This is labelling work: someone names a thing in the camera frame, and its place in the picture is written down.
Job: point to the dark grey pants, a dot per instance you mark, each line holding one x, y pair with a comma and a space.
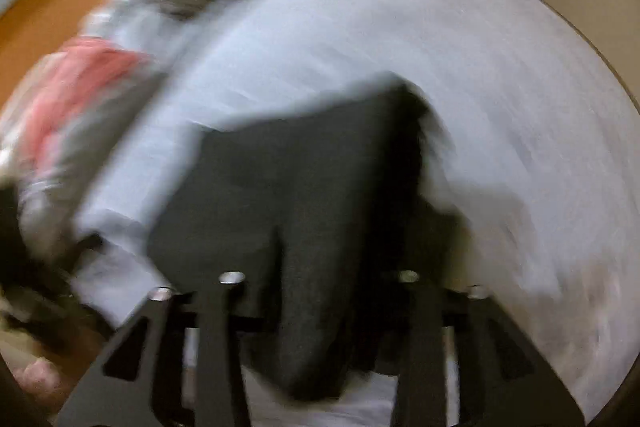
321, 212

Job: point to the red cloth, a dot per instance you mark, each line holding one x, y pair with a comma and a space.
87, 68

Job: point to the grey crumpled clothes pile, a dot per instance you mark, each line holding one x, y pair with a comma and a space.
163, 29

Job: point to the light grey bed blanket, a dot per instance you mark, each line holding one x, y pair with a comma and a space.
532, 143

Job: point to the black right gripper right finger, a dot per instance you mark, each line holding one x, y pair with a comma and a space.
503, 380

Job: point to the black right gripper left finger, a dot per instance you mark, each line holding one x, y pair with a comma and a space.
175, 363

